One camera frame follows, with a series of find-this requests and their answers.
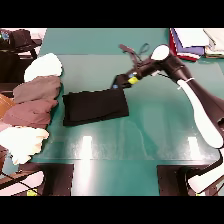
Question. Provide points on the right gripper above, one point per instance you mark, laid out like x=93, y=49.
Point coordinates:
x=126, y=80

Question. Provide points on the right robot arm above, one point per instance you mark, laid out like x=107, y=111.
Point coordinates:
x=200, y=100

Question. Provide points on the brown garment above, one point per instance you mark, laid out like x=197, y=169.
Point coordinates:
x=30, y=113

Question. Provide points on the grey-brown garment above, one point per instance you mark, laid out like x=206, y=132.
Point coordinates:
x=38, y=88

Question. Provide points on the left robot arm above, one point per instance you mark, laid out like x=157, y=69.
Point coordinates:
x=25, y=181

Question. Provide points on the cream garment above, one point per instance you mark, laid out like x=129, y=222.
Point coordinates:
x=216, y=40

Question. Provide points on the purple garment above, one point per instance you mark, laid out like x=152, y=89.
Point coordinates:
x=190, y=51

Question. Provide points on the white garment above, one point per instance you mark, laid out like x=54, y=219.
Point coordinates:
x=44, y=66
x=191, y=36
x=22, y=141

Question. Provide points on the black garment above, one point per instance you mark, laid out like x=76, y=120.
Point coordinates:
x=95, y=106

